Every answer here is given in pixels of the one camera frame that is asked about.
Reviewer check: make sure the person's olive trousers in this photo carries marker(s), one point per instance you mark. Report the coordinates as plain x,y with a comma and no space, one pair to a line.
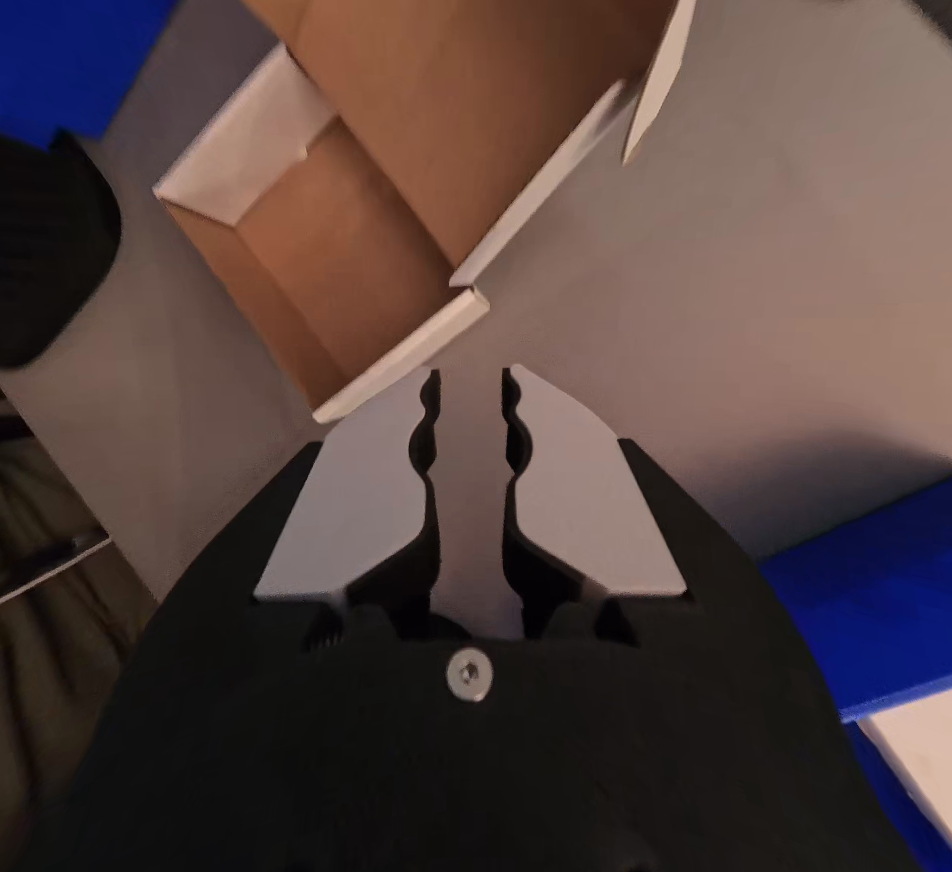
44,664

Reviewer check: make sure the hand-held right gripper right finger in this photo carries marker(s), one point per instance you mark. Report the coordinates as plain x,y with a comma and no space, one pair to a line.
587,507

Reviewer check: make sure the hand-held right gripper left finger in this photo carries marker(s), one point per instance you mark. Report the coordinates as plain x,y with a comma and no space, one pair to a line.
357,507

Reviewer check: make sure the white flat sheet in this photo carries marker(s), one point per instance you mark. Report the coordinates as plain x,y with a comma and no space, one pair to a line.
918,760

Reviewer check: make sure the blue plastic bin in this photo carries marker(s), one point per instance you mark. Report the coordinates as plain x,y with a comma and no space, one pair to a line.
82,24
870,611

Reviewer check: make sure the white cardboard box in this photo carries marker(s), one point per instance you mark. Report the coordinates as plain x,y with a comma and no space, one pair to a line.
446,105

